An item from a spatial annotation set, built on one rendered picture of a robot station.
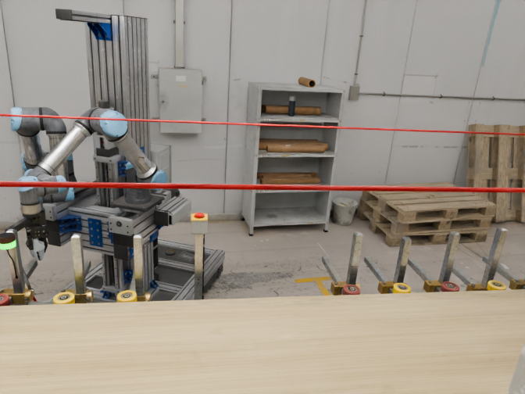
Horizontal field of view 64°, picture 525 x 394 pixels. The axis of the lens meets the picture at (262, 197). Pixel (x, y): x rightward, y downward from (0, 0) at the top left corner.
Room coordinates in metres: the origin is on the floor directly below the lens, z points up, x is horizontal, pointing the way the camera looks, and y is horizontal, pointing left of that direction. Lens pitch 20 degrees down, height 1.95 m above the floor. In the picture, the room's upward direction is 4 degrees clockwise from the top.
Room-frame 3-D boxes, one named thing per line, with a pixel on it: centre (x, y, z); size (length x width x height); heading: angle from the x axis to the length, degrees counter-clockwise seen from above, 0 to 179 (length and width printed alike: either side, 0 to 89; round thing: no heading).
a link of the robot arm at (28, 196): (1.67, 0.99, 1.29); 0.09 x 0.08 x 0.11; 145
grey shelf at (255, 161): (4.42, -0.26, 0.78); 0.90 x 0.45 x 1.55; 106
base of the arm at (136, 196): (2.29, 0.72, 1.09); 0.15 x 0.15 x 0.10
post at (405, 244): (1.87, -0.71, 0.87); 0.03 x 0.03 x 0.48; 10
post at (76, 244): (1.60, 0.77, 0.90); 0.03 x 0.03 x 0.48; 10
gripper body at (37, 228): (1.67, 0.98, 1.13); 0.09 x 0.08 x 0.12; 120
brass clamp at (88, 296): (1.59, 0.79, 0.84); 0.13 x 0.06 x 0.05; 100
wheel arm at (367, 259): (1.94, -0.65, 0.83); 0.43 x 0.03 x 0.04; 10
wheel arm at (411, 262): (1.99, -0.90, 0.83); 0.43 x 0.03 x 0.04; 10
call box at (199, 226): (1.69, 0.27, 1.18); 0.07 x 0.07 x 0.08; 10
